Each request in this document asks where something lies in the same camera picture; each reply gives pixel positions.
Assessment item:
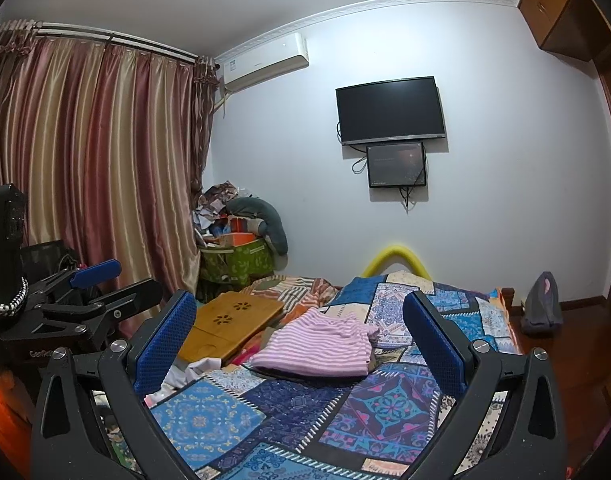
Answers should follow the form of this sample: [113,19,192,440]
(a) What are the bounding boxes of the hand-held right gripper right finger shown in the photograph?
[403,290,569,480]

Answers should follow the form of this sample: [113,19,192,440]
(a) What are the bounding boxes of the pink striped pants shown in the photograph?
[248,307,381,378]

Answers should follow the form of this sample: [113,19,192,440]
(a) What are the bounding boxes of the black mesh chair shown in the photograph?
[22,240,83,281]

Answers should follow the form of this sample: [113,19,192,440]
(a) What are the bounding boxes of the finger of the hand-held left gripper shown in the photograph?
[28,259,122,303]
[40,278,170,338]

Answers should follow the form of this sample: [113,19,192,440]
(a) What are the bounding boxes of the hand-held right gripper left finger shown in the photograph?
[30,290,201,480]

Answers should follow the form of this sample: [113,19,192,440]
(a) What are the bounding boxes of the small black wall monitor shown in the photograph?
[365,141,429,189]

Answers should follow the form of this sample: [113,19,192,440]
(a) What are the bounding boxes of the curtain rod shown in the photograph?
[0,20,216,66]

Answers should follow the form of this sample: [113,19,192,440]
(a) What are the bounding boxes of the grey bag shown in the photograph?
[520,271,563,337]

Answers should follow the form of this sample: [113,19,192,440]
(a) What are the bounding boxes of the striped brown curtain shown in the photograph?
[0,20,218,311]

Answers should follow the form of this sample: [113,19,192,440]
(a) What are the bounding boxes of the white air conditioner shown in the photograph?
[212,31,310,93]

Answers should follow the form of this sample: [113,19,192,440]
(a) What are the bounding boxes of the white cloth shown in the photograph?
[145,357,223,406]

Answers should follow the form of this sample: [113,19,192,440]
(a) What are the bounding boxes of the blue patchwork bed quilt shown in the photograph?
[145,270,526,480]

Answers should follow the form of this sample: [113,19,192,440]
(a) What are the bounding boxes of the yellow foam tube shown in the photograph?
[360,245,429,279]

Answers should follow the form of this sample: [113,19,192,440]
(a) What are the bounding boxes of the black wall television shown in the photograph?
[335,76,447,147]

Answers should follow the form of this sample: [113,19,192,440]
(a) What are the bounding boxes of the green storage box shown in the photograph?
[200,240,276,291]

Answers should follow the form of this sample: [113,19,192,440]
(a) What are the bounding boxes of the wooden lap desk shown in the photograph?
[178,291,283,363]

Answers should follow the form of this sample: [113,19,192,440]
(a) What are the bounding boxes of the wooden overhead cabinet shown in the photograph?
[517,0,611,63]

